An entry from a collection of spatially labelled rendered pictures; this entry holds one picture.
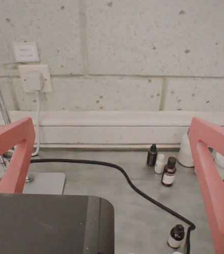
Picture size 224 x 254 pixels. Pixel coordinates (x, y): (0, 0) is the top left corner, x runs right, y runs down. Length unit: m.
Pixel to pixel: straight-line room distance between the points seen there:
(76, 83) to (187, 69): 0.31
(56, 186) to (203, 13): 0.58
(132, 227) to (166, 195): 0.13
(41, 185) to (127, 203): 0.23
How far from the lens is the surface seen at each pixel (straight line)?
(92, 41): 0.60
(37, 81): 0.64
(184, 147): 0.65
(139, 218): 0.56
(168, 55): 0.62
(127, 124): 0.66
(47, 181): 0.63
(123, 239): 0.53
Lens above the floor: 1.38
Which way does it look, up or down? 37 degrees down
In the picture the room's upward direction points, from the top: straight up
